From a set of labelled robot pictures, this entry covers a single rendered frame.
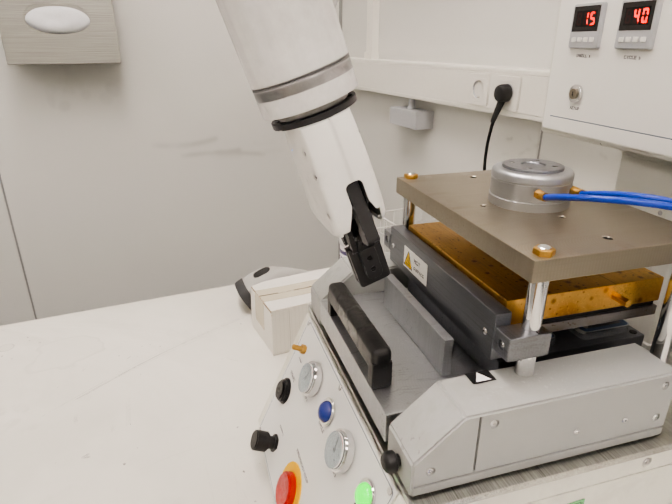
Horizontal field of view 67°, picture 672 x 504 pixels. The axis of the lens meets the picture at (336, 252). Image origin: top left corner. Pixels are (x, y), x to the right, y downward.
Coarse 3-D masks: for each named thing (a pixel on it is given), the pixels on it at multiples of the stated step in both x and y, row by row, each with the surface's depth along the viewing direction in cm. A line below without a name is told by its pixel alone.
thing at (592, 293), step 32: (416, 224) 62; (448, 256) 53; (480, 256) 52; (512, 288) 46; (576, 288) 46; (608, 288) 46; (640, 288) 48; (512, 320) 44; (544, 320) 46; (576, 320) 47; (608, 320) 48
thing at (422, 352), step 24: (384, 288) 61; (384, 312) 60; (408, 312) 54; (336, 336) 57; (384, 336) 55; (408, 336) 55; (432, 336) 49; (360, 360) 51; (408, 360) 51; (432, 360) 50; (456, 360) 51; (360, 384) 50; (408, 384) 47; (432, 384) 47; (384, 408) 44; (384, 432) 44
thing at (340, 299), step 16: (336, 288) 57; (336, 304) 55; (352, 304) 53; (352, 320) 50; (368, 320) 50; (352, 336) 51; (368, 336) 47; (368, 352) 46; (384, 352) 45; (368, 368) 47; (384, 368) 46; (384, 384) 47
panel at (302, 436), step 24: (312, 336) 65; (312, 360) 63; (288, 384) 67; (336, 384) 56; (288, 408) 65; (312, 408) 59; (336, 408) 54; (288, 432) 63; (312, 432) 57; (360, 432) 49; (264, 456) 67; (288, 456) 61; (312, 456) 56; (360, 456) 48; (312, 480) 54; (336, 480) 50; (360, 480) 46; (384, 480) 43
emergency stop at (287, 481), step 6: (282, 474) 59; (288, 474) 58; (294, 474) 58; (282, 480) 58; (288, 480) 57; (294, 480) 57; (276, 486) 59; (282, 486) 58; (288, 486) 57; (294, 486) 57; (276, 492) 59; (282, 492) 57; (288, 492) 56; (294, 492) 56; (276, 498) 58; (282, 498) 57; (288, 498) 56
